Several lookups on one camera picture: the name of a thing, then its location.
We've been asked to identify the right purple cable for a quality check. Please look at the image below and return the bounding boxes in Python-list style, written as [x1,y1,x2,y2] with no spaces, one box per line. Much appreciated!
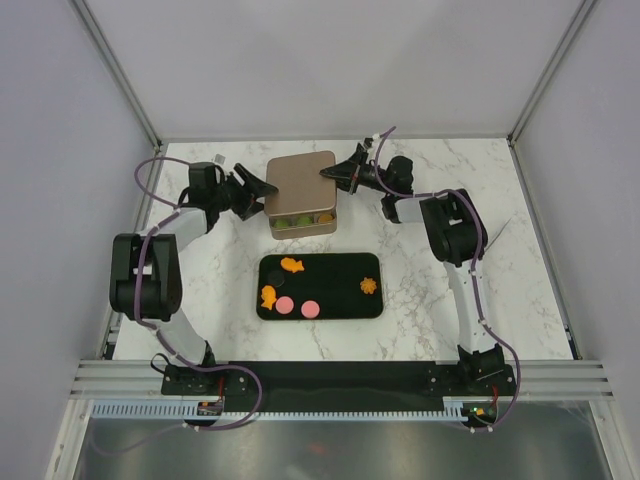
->
[372,125,524,436]

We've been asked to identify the gold cookie tin box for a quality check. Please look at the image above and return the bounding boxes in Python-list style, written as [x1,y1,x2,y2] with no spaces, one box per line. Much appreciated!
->
[269,210,337,240]

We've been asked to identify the orange fish cookie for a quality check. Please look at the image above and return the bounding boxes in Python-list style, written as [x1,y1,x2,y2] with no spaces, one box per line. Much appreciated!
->
[260,285,278,311]
[280,257,305,273]

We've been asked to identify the dark green tray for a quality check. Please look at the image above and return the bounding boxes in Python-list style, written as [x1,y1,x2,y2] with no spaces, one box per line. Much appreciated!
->
[255,252,384,321]

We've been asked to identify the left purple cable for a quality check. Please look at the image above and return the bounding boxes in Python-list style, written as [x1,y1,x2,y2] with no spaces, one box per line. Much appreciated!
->
[133,157,264,431]

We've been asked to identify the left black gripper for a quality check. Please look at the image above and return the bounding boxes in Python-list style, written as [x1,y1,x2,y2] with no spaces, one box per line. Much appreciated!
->
[210,165,277,223]

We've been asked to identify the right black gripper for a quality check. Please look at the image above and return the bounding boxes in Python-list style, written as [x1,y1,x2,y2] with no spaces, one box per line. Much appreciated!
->
[319,150,392,195]

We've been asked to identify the black sandwich cookie left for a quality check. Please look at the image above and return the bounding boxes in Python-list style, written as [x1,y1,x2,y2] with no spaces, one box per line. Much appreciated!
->
[267,270,285,287]

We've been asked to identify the orange fish cookie upper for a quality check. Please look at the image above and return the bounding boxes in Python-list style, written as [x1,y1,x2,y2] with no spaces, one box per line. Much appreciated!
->
[280,257,305,273]

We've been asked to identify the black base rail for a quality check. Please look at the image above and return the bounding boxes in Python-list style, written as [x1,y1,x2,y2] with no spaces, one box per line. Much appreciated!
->
[161,361,516,414]

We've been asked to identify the gold tin lid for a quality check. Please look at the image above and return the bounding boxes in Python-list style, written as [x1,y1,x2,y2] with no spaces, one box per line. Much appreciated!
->
[265,150,337,218]

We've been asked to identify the orange flower cookie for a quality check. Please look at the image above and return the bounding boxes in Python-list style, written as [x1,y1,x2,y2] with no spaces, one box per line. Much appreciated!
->
[360,277,378,295]

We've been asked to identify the pink macaron left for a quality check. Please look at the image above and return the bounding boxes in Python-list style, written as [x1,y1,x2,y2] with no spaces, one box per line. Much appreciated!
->
[275,296,295,315]

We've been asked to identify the pink macaron right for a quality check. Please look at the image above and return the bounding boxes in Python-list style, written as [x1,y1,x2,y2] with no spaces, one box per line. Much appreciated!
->
[301,300,320,319]

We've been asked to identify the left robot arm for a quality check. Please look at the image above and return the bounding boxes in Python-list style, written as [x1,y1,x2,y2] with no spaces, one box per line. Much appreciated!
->
[109,162,278,394]

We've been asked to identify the purple cable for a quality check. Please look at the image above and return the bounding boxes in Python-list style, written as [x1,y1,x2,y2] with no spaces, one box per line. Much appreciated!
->
[372,125,524,436]
[133,157,264,431]

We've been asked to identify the orange fish cookie lower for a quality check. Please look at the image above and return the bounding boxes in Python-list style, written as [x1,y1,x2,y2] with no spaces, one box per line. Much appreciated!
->
[260,285,278,311]

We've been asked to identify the pink macaron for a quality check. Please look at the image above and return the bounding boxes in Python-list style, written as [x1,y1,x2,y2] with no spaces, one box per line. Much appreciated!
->
[301,300,320,319]
[275,296,295,315]

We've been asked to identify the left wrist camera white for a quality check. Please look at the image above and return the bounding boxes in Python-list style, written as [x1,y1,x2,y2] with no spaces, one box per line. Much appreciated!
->
[213,154,226,167]

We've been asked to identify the aluminium frame rail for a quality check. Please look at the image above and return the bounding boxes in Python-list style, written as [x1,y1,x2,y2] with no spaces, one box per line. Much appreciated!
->
[71,359,613,423]

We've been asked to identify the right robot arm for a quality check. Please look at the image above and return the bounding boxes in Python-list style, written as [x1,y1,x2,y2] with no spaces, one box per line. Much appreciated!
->
[320,138,513,395]

